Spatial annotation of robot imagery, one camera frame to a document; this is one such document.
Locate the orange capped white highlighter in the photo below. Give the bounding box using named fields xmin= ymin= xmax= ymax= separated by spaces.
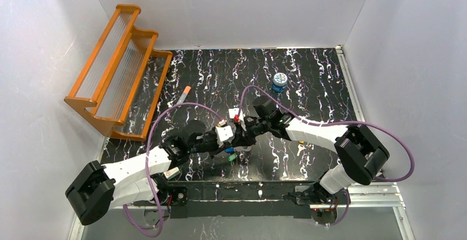
xmin=176 ymin=86 xmax=191 ymax=105

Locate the white metal keyring plate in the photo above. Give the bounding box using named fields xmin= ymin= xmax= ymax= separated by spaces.
xmin=237 ymin=146 xmax=252 ymax=158

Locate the blue round tin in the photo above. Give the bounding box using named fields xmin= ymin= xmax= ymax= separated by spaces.
xmin=271 ymin=73 xmax=288 ymax=93

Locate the green tagged key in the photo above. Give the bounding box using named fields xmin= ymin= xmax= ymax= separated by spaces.
xmin=228 ymin=153 xmax=237 ymax=162

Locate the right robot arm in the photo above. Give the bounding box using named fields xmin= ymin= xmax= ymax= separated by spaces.
xmin=244 ymin=96 xmax=390 ymax=198

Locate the blue tagged key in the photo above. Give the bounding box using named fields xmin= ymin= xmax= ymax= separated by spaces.
xmin=224 ymin=148 xmax=235 ymax=154

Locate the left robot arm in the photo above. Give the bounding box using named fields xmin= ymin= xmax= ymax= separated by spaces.
xmin=65 ymin=126 xmax=234 ymax=225

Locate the orange wooden tiered rack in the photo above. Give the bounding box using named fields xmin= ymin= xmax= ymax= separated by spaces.
xmin=64 ymin=4 xmax=173 ymax=141

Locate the yellow tagged key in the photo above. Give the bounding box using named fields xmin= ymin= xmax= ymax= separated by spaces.
xmin=297 ymin=141 xmax=306 ymax=156

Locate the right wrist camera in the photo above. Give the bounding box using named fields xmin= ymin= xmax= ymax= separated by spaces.
xmin=228 ymin=107 xmax=243 ymax=124

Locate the white label box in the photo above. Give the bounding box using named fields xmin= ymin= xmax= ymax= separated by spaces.
xmin=163 ymin=167 xmax=181 ymax=180

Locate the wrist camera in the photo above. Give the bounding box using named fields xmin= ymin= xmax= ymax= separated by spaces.
xmin=215 ymin=119 xmax=234 ymax=146
xmin=228 ymin=107 xmax=243 ymax=124

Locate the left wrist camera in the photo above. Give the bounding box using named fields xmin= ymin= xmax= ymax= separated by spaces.
xmin=215 ymin=119 xmax=234 ymax=146

